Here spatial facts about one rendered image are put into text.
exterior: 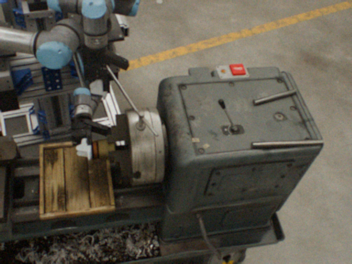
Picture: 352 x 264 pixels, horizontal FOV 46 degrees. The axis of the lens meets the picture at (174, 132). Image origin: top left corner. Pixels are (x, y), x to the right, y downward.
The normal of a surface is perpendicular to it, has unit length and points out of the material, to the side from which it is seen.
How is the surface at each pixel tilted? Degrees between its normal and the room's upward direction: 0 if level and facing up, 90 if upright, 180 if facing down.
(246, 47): 0
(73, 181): 0
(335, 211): 0
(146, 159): 54
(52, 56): 90
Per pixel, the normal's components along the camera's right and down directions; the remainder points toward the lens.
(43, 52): -0.11, 0.77
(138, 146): 0.20, -0.05
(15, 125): 0.11, -0.60
